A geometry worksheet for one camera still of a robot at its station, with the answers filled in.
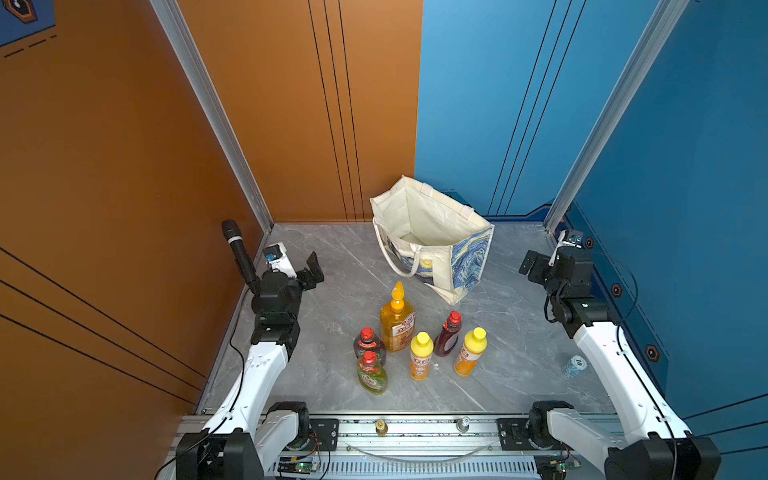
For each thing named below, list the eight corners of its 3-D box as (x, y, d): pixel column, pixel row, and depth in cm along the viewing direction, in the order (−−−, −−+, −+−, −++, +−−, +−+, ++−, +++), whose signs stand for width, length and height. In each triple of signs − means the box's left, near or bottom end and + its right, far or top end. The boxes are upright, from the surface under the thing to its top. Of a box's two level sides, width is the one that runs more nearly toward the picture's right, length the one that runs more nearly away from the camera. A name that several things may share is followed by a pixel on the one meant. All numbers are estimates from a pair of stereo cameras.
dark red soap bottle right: (434, 354, 88) (441, 326, 74) (444, 338, 91) (453, 308, 77) (445, 361, 87) (455, 334, 72) (455, 345, 90) (466, 316, 75)
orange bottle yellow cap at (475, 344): (455, 376, 85) (471, 343, 66) (453, 362, 87) (468, 327, 69) (470, 376, 85) (490, 343, 66) (468, 362, 87) (487, 327, 69)
